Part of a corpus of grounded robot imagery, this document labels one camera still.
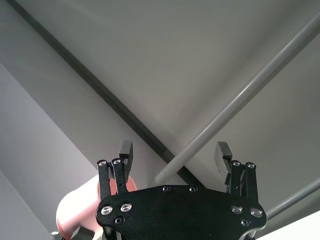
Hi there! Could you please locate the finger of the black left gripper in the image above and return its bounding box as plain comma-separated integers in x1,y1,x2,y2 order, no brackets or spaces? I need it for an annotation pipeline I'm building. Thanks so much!
72,225,96,240

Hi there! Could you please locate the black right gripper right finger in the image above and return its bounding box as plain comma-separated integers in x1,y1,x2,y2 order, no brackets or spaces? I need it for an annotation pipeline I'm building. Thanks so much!
213,141,257,201

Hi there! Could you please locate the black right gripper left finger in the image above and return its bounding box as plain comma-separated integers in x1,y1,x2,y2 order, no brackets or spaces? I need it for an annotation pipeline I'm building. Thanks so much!
96,139,135,201

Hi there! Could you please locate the pink plastic cup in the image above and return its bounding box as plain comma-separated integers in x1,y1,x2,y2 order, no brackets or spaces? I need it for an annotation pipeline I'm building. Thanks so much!
55,174,138,240

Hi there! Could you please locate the thin grey rail bar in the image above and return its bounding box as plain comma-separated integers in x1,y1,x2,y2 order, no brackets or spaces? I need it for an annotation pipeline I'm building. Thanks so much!
266,177,320,219

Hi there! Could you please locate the black frame post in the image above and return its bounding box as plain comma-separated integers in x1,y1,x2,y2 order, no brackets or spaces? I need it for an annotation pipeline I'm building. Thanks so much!
4,0,209,192

